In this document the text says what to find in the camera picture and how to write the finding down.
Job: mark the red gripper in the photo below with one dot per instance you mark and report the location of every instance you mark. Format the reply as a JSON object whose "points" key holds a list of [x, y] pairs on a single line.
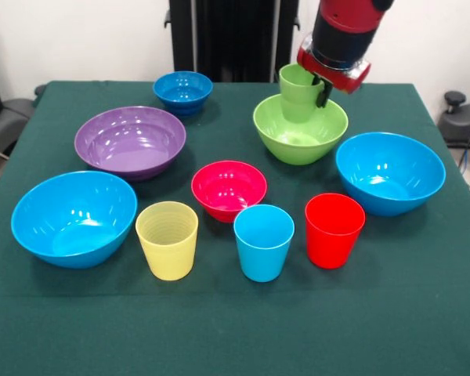
{"points": [[337, 76]]}

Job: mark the green bowl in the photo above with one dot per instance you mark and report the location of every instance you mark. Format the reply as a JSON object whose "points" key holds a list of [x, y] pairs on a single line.
{"points": [[301, 145]]}

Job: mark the large light blue bowl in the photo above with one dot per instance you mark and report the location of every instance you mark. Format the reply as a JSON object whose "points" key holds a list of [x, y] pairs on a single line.
{"points": [[389, 176], [74, 219]]}

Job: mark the purple bowl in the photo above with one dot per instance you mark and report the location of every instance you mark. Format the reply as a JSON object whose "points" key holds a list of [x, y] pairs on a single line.
{"points": [[129, 149]]}

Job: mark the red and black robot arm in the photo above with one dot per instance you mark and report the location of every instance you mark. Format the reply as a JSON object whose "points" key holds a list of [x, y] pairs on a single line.
{"points": [[344, 31]]}

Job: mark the pink bowl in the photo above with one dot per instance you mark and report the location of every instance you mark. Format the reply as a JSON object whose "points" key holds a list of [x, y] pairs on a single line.
{"points": [[227, 188]]}

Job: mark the small dark blue bowl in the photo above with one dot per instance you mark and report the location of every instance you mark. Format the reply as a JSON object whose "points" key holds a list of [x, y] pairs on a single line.
{"points": [[182, 92]]}

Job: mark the red cup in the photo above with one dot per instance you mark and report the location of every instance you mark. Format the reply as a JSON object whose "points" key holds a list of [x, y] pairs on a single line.
{"points": [[331, 239]]}

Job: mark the light blue cup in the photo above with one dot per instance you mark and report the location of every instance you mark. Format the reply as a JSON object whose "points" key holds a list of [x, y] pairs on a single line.
{"points": [[262, 254]]}

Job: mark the yellow cup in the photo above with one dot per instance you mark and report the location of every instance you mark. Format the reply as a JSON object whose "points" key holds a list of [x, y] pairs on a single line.
{"points": [[168, 250]]}

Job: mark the dark green tablecloth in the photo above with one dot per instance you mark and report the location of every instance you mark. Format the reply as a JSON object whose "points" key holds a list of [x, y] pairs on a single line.
{"points": [[235, 325]]}

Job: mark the grey pedestal foot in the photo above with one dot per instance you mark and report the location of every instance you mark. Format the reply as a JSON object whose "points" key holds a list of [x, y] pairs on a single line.
{"points": [[462, 121], [8, 121]]}

